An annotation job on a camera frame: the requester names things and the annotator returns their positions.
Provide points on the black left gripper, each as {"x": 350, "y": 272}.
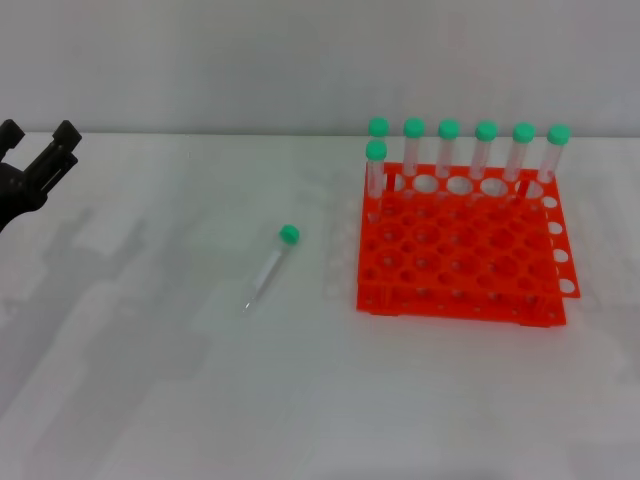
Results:
{"x": 15, "y": 195}

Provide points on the clear test tube green cap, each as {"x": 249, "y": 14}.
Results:
{"x": 449, "y": 129}
{"x": 558, "y": 135}
{"x": 376, "y": 151}
{"x": 414, "y": 127}
{"x": 486, "y": 131}
{"x": 289, "y": 234}
{"x": 524, "y": 132}
{"x": 379, "y": 126}

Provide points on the orange plastic test tube rack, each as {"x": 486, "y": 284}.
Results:
{"x": 480, "y": 240}

